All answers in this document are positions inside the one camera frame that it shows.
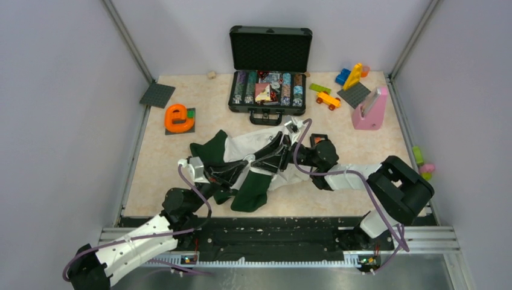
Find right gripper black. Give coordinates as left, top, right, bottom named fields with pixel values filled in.
left=251, top=132, right=321, bottom=174

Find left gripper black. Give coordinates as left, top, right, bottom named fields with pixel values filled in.
left=188, top=159, right=249, bottom=212

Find white and green garment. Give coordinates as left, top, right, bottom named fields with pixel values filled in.
left=190, top=125, right=309, bottom=213

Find black square frame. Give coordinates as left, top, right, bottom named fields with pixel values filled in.
left=310, top=134, right=328, bottom=147

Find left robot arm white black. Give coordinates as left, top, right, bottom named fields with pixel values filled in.
left=62, top=157, right=250, bottom=289

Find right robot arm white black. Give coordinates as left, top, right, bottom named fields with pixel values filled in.
left=243, top=130, right=434, bottom=249

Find yellow orange toy car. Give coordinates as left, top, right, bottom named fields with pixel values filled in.
left=316, top=91, right=341, bottom=111

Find orange letter e toy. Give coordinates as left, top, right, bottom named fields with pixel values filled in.
left=164, top=104, right=196, bottom=134

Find green flat brick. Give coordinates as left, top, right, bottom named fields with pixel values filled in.
left=309, top=83, right=331, bottom=94

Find black poker chip case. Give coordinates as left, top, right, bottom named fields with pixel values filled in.
left=228, top=25, right=313, bottom=126

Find dark grey baseplate right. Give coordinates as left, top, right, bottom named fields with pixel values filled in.
left=337, top=82, right=371, bottom=109

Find dark grey baseplate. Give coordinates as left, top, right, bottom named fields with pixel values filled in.
left=139, top=82, right=176, bottom=109
left=337, top=82, right=371, bottom=109

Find blue toy brick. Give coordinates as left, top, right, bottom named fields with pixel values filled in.
left=335, top=68, right=351, bottom=86

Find pink metronome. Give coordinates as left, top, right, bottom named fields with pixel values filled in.
left=351, top=86, right=389, bottom=131

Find dark grey baseplate left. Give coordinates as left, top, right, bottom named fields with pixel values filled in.
left=139, top=82, right=176, bottom=109

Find yellow triangular toy brick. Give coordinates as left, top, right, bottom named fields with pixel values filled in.
left=342, top=63, right=363, bottom=91

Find orange toy cup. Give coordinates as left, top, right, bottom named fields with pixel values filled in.
left=360, top=65, right=371, bottom=78

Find green and pink bricks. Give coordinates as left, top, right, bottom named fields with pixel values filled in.
left=412, top=146, right=436, bottom=181

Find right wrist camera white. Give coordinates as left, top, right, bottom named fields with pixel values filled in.
left=283, top=115, right=304, bottom=137

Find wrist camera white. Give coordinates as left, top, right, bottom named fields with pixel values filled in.
left=178, top=157, right=209, bottom=184
left=283, top=115, right=304, bottom=137

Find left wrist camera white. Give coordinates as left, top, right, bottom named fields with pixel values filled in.
left=178, top=157, right=209, bottom=184

